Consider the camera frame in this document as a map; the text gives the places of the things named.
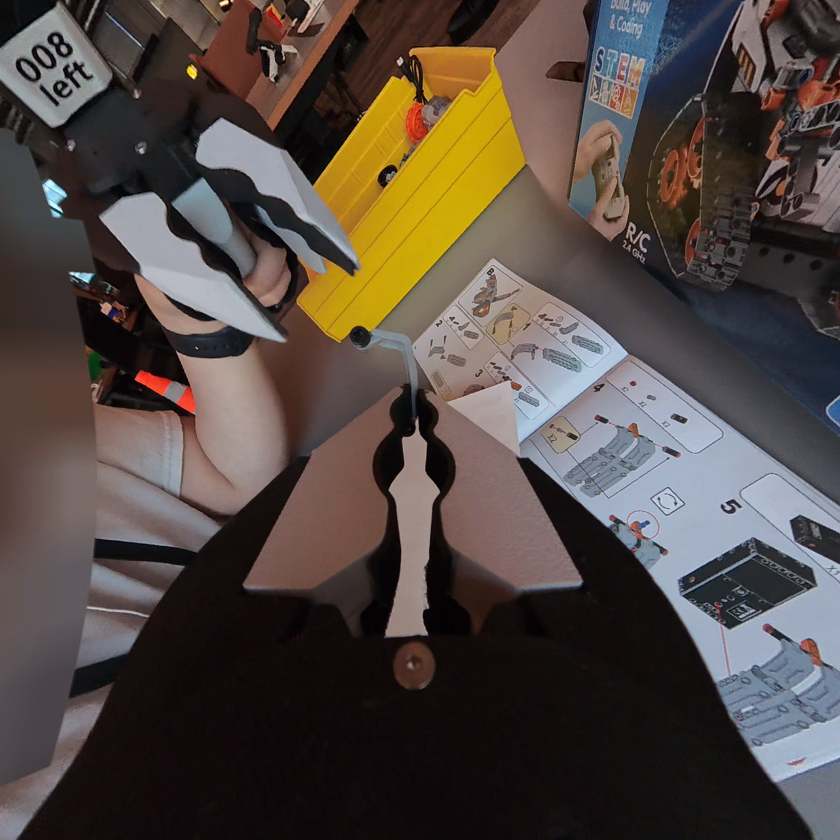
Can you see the person's left forearm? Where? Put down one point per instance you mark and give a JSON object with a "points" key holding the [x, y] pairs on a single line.
{"points": [[243, 426]]}

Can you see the person's light shirt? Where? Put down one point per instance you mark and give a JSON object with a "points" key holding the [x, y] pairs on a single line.
{"points": [[151, 518]]}

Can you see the open instruction booklet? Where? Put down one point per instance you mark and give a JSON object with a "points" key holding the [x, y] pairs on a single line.
{"points": [[689, 459]]}

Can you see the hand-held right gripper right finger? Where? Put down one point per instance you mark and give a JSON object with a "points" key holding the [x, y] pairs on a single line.
{"points": [[512, 525]]}

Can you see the person's left hand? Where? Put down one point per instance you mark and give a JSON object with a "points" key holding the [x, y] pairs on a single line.
{"points": [[269, 279]]}

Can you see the black wristwatch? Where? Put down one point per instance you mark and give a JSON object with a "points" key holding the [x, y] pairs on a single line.
{"points": [[210, 342]]}

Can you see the blue robot kit box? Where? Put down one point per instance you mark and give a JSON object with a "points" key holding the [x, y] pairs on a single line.
{"points": [[689, 164]]}

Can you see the grey desk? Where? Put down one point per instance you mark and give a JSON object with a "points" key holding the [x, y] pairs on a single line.
{"points": [[558, 249]]}

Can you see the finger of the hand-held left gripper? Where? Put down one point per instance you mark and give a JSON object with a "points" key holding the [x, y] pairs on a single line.
{"points": [[275, 184], [184, 262]]}

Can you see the light grey bent beam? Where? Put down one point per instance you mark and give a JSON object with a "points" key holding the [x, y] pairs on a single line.
{"points": [[397, 341]]}

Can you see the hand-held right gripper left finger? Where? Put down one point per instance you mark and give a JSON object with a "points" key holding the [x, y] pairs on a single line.
{"points": [[315, 525]]}

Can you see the yellow plastic bin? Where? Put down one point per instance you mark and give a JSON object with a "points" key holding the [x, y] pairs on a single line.
{"points": [[407, 216]]}

